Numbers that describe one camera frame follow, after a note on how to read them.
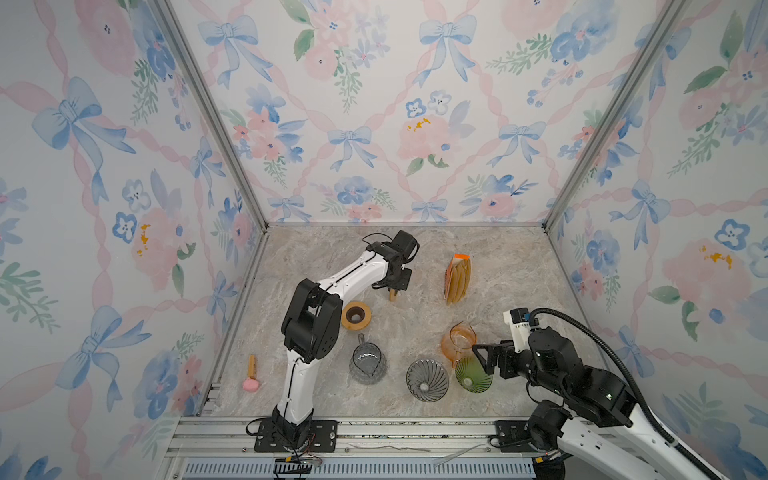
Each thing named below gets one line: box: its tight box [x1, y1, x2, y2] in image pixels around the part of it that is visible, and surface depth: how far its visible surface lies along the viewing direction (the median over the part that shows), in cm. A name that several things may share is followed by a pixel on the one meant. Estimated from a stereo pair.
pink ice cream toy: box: [242, 354, 260, 393], surface depth 83 cm
